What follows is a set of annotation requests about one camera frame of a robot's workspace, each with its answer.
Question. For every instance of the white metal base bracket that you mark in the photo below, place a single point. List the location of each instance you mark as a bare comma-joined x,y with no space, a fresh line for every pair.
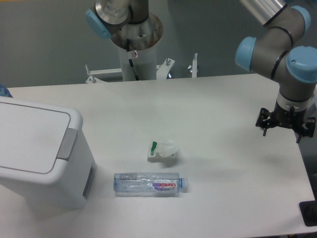
132,72

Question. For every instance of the black device at table edge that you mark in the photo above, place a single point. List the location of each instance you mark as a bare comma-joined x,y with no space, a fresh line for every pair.
309,212

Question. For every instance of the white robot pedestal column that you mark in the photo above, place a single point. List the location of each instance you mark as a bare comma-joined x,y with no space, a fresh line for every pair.
142,48

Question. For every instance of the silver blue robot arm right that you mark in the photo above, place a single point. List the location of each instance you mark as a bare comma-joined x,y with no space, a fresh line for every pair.
275,56

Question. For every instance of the crumpled white paper cup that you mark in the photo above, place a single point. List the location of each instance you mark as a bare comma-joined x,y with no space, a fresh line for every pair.
162,150

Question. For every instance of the grey trash can push button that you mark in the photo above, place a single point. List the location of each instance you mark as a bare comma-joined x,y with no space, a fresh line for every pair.
67,144

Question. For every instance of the crushed clear plastic water bottle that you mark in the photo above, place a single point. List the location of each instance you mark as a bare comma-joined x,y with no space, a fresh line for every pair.
138,183

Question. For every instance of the white plastic trash can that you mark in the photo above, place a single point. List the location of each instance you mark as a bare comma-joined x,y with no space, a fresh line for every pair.
30,137

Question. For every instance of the silver blue robot arm rear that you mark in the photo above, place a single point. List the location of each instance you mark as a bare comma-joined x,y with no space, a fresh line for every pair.
108,17

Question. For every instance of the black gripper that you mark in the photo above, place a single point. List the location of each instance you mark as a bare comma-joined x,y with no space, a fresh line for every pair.
289,119

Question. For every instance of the blue object at left edge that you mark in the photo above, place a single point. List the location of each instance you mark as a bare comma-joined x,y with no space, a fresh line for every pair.
5,92

